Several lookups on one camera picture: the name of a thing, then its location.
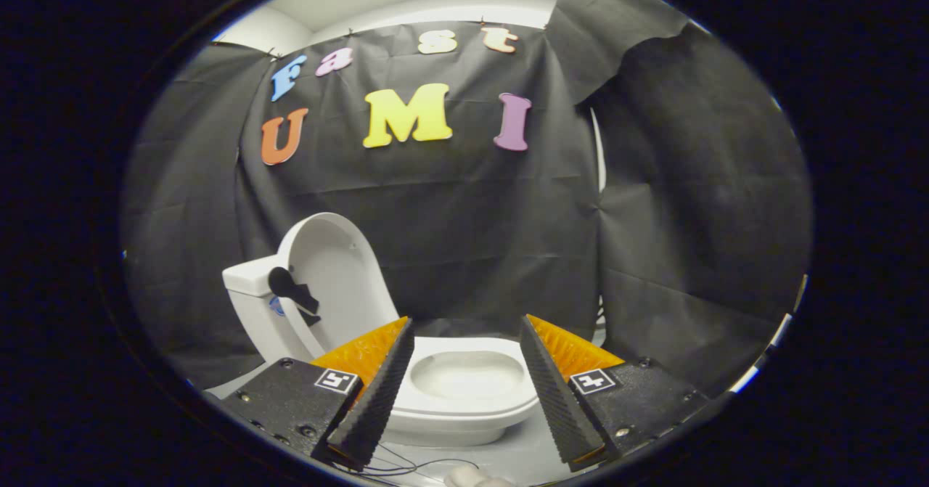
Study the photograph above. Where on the pale rounded object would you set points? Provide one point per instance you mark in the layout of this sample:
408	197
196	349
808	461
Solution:
475	478

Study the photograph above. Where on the black backdrop cloth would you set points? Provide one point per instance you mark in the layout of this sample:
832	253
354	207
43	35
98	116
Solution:
464	218

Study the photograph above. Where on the black lid pull tab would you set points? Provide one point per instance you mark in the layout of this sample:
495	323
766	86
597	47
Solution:
290	287

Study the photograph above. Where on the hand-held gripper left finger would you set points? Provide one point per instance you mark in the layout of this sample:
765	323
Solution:
381	396

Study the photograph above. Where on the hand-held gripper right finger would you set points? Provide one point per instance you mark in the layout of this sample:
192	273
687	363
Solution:
555	400

